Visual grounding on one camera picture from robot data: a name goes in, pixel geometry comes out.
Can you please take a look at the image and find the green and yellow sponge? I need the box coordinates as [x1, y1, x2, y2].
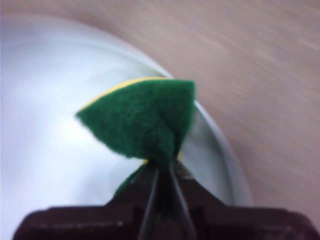
[74, 77, 197, 213]

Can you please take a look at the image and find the light blue round plate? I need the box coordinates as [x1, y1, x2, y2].
[0, 14, 253, 240]

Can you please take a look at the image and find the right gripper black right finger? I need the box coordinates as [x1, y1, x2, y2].
[169, 161, 226, 240]

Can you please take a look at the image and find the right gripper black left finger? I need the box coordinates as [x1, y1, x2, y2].
[106, 166, 160, 240]

